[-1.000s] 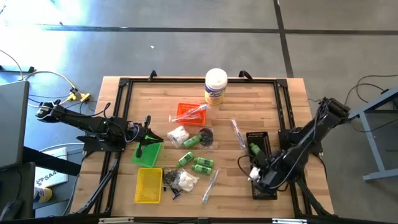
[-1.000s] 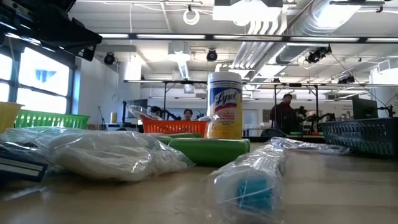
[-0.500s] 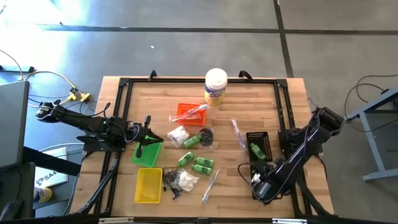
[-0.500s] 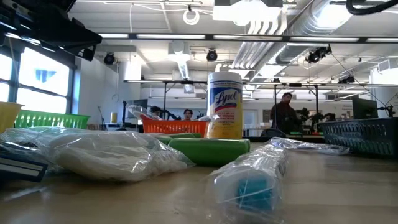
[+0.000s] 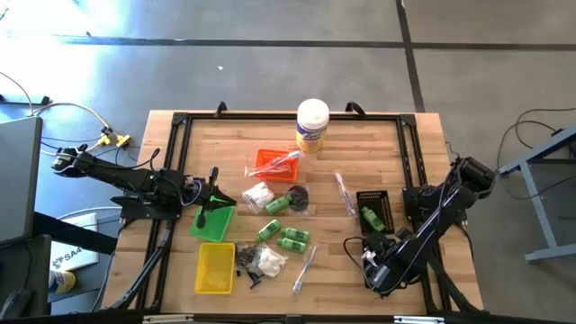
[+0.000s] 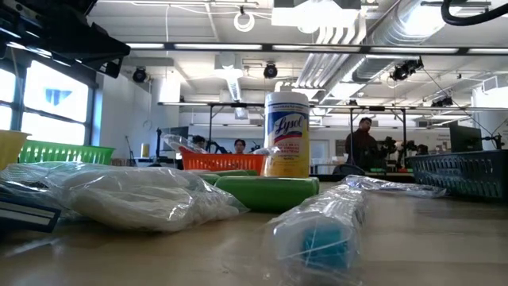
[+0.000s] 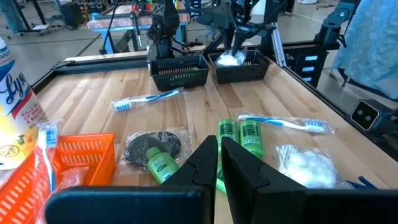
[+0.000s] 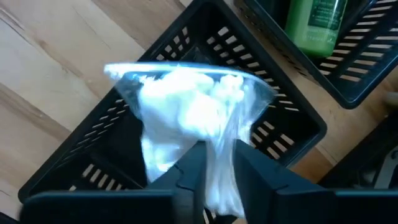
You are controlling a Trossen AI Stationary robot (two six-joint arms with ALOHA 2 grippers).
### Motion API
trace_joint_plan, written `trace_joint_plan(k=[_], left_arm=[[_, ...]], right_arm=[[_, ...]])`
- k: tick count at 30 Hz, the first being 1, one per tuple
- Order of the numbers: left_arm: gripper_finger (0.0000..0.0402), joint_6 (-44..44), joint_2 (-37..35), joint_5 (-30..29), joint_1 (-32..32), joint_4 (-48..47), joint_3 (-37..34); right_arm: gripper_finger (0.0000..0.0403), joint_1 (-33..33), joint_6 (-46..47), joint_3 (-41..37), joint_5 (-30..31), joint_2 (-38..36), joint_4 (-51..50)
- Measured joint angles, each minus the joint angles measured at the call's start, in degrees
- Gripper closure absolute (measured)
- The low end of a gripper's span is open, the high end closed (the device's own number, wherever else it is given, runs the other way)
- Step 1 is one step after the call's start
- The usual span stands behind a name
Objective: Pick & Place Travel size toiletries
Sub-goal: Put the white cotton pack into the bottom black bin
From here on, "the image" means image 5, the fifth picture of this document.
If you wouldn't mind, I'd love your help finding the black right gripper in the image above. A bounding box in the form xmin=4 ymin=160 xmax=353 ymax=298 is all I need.
xmin=362 ymin=231 xmax=409 ymax=296

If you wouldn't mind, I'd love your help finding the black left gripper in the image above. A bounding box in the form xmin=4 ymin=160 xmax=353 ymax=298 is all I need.
xmin=178 ymin=166 xmax=238 ymax=230

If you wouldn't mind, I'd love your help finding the green plastic basket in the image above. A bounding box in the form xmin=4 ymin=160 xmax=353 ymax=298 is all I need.
xmin=188 ymin=195 xmax=239 ymax=245

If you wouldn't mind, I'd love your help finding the black plastic slotted basket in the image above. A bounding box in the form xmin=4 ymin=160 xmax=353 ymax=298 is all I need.
xmin=362 ymin=237 xmax=402 ymax=296
xmin=355 ymin=189 xmax=396 ymax=236

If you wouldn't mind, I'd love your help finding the clear bag of black combs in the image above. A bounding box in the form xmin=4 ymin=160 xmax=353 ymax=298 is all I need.
xmin=234 ymin=242 xmax=262 ymax=278

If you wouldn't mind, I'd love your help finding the yellow plastic basket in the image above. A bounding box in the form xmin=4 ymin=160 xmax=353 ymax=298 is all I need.
xmin=193 ymin=242 xmax=237 ymax=296

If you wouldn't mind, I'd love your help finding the orange plastic basket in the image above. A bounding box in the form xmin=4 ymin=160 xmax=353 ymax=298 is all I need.
xmin=254 ymin=148 xmax=301 ymax=184

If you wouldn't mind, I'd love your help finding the black round item in bag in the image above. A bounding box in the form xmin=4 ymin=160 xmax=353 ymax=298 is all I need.
xmin=285 ymin=184 xmax=312 ymax=216

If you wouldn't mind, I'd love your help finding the blue toothbrush in clear bag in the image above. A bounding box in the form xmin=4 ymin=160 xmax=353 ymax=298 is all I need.
xmin=292 ymin=244 xmax=319 ymax=296

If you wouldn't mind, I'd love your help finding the Lysol wipes canister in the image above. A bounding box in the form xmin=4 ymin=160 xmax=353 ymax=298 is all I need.
xmin=295 ymin=97 xmax=331 ymax=153

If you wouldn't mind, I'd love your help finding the white printed box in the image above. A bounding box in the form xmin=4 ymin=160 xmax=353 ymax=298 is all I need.
xmin=49 ymin=212 xmax=100 ymax=272

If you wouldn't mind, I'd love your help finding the grey metal stand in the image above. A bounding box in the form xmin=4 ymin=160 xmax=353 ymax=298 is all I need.
xmin=497 ymin=125 xmax=576 ymax=265

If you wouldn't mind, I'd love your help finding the person's yellow shoe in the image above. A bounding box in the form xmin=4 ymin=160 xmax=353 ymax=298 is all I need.
xmin=48 ymin=269 xmax=77 ymax=294

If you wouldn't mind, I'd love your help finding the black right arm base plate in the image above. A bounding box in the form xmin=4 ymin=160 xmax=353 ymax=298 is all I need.
xmin=401 ymin=185 xmax=469 ymax=225

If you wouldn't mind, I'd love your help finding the silver frame bracket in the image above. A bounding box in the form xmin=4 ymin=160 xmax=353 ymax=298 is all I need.
xmin=393 ymin=316 xmax=446 ymax=324
xmin=142 ymin=314 xmax=194 ymax=324

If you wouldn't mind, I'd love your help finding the white floor cable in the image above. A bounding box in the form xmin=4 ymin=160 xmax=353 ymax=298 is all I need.
xmin=29 ymin=102 xmax=119 ymax=158

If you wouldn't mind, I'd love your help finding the black floor cable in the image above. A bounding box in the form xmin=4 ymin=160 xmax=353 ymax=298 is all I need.
xmin=494 ymin=106 xmax=576 ymax=202

